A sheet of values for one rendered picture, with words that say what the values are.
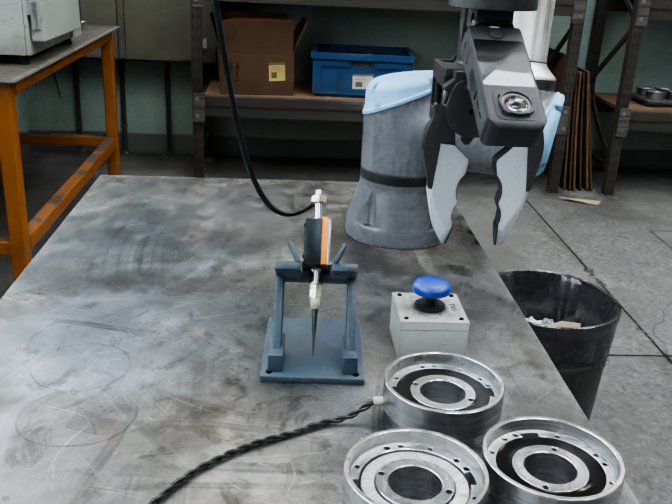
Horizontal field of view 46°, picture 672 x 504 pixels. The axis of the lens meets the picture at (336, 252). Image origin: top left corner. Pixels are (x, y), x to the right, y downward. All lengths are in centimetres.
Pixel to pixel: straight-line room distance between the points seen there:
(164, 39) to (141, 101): 48
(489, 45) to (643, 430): 181
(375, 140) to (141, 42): 337
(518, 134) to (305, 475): 31
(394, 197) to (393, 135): 9
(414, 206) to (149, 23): 339
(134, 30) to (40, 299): 350
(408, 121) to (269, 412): 49
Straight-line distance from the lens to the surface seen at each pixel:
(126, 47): 442
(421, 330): 81
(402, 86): 107
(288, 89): 410
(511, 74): 63
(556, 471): 67
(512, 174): 69
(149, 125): 472
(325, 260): 77
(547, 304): 213
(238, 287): 97
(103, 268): 104
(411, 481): 63
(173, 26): 436
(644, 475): 218
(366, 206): 112
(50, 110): 482
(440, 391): 74
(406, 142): 108
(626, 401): 247
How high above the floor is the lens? 120
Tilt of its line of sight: 21 degrees down
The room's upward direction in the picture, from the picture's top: 3 degrees clockwise
